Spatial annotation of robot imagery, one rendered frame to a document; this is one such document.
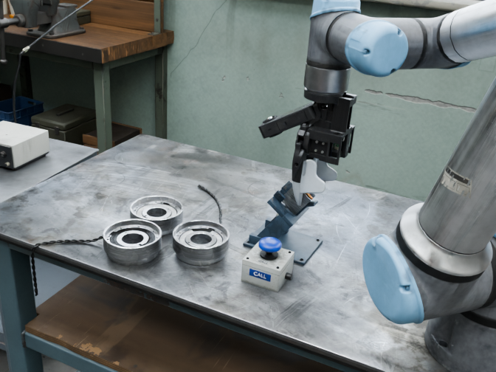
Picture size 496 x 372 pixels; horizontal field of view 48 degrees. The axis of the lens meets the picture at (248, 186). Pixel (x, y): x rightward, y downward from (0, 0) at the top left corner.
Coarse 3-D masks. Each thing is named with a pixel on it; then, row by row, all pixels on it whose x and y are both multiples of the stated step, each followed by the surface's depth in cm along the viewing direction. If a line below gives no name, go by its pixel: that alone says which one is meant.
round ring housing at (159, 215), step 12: (132, 204) 111; (144, 204) 114; (168, 204) 115; (180, 204) 112; (132, 216) 108; (144, 216) 109; (156, 216) 114; (168, 216) 110; (180, 216) 110; (168, 228) 108
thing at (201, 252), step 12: (180, 228) 105; (192, 228) 106; (216, 228) 107; (192, 240) 104; (204, 240) 105; (228, 240) 102; (180, 252) 100; (192, 252) 98; (204, 252) 98; (216, 252) 99; (192, 264) 100; (204, 264) 100
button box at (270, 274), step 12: (252, 252) 97; (264, 252) 96; (276, 252) 97; (288, 252) 98; (252, 264) 94; (264, 264) 94; (276, 264) 94; (288, 264) 96; (252, 276) 95; (264, 276) 94; (276, 276) 93; (288, 276) 96; (264, 288) 95; (276, 288) 94
